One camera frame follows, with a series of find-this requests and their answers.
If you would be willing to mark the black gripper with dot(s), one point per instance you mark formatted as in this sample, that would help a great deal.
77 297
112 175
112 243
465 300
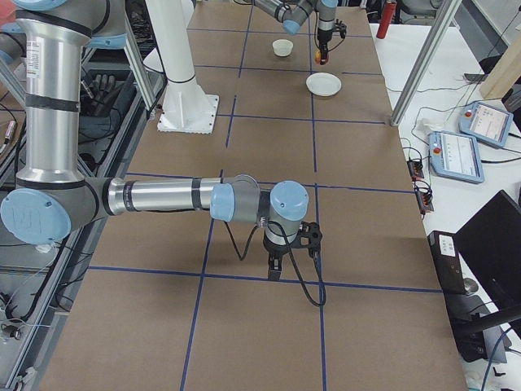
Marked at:
322 37
273 250

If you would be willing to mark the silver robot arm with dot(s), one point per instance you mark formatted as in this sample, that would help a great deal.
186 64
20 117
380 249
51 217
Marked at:
52 197
293 17

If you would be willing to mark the white round plate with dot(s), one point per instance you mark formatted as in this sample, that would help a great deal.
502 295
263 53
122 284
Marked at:
323 84

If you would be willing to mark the white bowl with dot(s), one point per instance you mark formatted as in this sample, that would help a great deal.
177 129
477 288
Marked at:
282 47

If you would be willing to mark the red bottle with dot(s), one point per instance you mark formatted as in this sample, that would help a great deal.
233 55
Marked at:
388 12

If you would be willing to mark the orange black connector board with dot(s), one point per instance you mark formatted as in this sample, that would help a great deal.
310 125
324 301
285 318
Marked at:
415 168

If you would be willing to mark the black box device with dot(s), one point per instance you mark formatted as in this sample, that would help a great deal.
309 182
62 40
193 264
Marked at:
448 266

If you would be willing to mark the near teach pendant tablet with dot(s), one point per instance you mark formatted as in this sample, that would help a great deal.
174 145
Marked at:
456 156

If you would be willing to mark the teach pendant tablet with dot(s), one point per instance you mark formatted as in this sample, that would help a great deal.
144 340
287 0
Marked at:
490 125
456 156

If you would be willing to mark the far teach pendant tablet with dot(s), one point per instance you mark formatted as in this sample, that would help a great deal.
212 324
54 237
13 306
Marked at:
490 125

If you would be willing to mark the black laptop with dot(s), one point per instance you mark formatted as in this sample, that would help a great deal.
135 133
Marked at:
490 245

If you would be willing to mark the aluminium frame post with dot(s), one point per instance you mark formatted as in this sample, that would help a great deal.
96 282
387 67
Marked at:
436 33

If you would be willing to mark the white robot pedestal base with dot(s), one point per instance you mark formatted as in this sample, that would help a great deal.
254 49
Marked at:
186 107

